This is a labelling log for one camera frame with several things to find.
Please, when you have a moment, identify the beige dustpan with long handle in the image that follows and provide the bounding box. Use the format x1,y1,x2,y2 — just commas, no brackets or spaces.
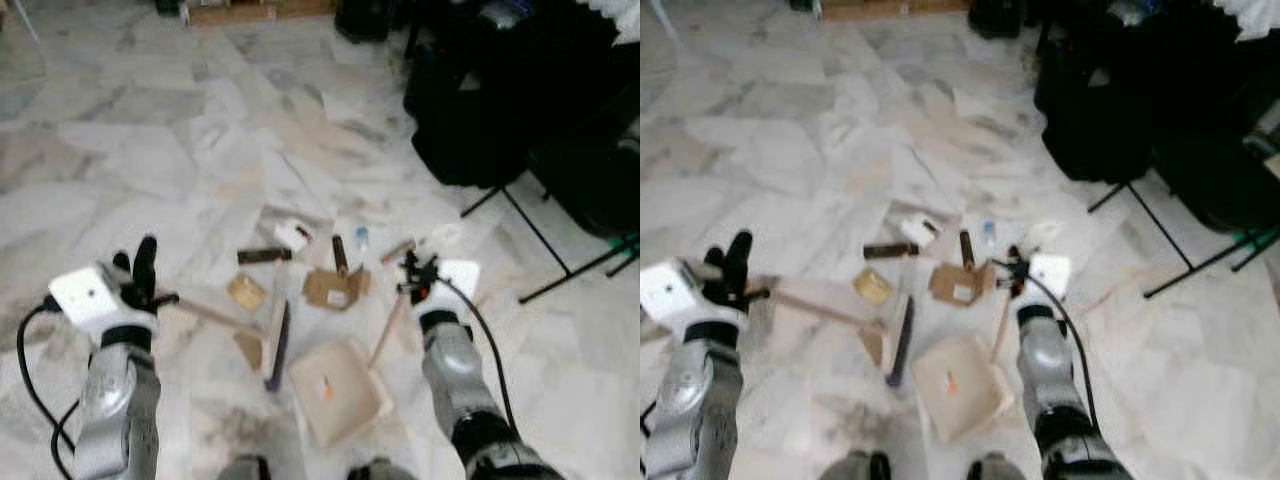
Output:
914,221,1063,447
287,223,464,449

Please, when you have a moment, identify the beige broom with purple bristles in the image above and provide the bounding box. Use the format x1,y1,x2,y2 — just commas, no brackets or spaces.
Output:
154,294,294,393
744,286,917,388

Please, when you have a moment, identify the crumpled cardboard box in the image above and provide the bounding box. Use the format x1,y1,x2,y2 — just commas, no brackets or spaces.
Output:
302,264,372,312
929,261,1000,307

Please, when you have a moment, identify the green bin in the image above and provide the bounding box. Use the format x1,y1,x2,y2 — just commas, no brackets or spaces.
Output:
1238,227,1280,273
600,231,641,278

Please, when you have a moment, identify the small tan square packet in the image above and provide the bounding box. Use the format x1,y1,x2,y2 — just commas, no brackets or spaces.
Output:
225,274,269,312
852,269,895,307

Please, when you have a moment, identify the white packet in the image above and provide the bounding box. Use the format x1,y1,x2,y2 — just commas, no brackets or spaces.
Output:
899,212,942,249
272,217,314,252

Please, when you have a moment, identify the flat cardboard piece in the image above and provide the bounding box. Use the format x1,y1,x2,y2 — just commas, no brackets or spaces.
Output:
234,329,267,372
859,324,892,367

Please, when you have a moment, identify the black folding chair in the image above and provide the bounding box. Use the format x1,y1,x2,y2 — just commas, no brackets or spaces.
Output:
459,78,641,307
1087,78,1280,300

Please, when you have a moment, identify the large black bag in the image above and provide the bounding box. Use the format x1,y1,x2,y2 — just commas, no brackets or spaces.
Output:
1034,0,1168,183
404,0,543,188

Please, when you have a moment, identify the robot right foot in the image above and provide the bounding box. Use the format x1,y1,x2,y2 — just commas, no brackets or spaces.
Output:
344,457,417,480
964,451,1027,480

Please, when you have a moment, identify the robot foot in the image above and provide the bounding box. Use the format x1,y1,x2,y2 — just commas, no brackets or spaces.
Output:
964,451,1027,480
344,457,417,480
214,454,272,480
829,449,892,480

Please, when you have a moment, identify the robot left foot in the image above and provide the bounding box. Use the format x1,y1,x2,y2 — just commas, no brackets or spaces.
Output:
829,449,892,480
214,454,272,480

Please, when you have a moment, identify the small black backpack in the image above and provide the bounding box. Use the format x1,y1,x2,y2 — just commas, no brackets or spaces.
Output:
334,0,397,44
967,0,1024,40

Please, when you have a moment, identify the wooden plank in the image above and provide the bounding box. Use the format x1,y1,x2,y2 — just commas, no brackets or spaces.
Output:
819,0,972,22
187,0,337,27

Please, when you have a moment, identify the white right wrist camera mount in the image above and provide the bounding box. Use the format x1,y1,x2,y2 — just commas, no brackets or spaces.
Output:
1029,252,1074,300
436,259,482,302

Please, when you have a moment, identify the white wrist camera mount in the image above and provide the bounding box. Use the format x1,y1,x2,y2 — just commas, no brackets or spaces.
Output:
47,261,137,327
1029,252,1074,300
436,259,482,302
640,257,717,327

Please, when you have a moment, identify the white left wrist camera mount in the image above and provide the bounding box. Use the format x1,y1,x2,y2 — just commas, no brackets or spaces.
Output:
47,261,137,327
640,257,717,327

